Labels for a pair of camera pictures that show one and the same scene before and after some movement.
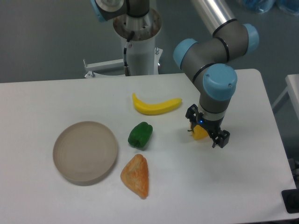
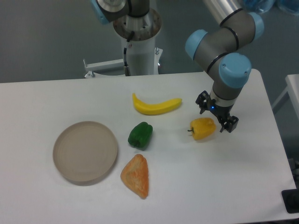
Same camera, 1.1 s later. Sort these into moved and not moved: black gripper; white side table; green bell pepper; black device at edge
Moved: black gripper
Not moved: green bell pepper; white side table; black device at edge
